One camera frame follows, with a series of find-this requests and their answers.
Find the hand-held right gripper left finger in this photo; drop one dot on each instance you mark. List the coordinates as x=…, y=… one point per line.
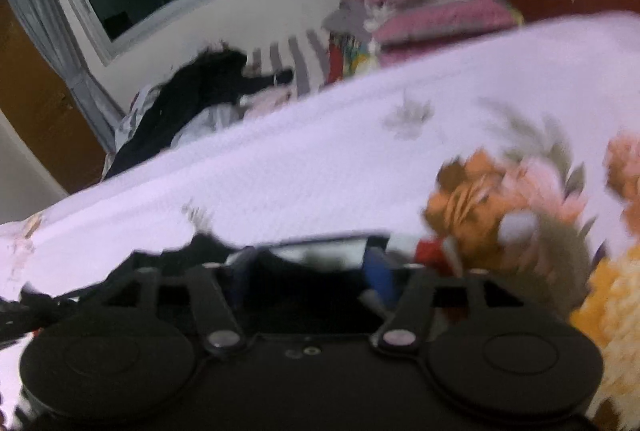
x=210, y=301

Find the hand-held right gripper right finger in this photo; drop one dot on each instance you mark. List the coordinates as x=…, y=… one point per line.
x=380, y=276

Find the striped knit sweater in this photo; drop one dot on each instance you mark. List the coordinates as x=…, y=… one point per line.
x=310, y=256

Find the pile of dark clothes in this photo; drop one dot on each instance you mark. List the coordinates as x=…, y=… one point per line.
x=200, y=91

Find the pink floral bed sheet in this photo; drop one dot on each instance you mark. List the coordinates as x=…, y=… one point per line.
x=325, y=161

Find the colourful printed cloth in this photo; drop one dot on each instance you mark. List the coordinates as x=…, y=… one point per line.
x=345, y=56

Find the grey striped mattress cover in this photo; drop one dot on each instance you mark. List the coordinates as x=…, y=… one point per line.
x=305, y=61

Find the brown wooden door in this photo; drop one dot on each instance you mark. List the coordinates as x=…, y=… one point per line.
x=40, y=121

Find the stack of pink pillows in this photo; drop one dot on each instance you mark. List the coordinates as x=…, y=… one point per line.
x=440, y=11

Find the grey curtain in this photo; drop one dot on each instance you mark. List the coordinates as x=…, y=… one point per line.
x=45, y=11

